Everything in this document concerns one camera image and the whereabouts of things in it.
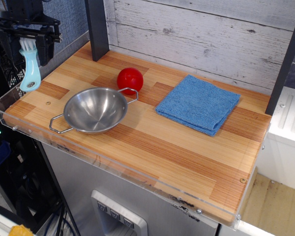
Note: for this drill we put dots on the dark grey right post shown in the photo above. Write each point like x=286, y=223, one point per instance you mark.
x=282, y=76

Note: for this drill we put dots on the light blue scrub brush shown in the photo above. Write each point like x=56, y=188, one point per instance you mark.
x=32, y=77

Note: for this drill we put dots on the white ribbed side unit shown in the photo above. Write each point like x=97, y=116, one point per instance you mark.
x=276, y=159

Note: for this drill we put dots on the stainless steel toy fridge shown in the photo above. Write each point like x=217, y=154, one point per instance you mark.
x=77, y=179

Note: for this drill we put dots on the red ball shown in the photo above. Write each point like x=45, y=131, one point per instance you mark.
x=130, y=78

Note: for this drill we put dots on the folded blue cloth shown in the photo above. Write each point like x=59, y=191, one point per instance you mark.
x=199, y=105

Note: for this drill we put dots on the clear acrylic table guard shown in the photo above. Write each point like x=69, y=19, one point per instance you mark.
x=208, y=176

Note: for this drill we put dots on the yellow object at corner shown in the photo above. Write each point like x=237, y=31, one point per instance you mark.
x=20, y=230

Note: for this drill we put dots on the dark grey post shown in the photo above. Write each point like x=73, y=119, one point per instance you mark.
x=96, y=18
x=282, y=76

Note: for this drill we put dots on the stainless steel two-handled bowl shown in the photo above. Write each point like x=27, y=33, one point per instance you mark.
x=96, y=110

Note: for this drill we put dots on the grey dispenser button panel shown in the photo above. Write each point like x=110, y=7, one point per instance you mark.
x=115, y=219

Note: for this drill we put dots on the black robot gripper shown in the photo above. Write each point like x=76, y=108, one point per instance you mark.
x=26, y=18

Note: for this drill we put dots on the dark grey left post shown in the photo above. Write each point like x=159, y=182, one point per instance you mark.
x=96, y=18

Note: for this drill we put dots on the black plastic crate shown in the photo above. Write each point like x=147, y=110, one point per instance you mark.
x=12, y=69

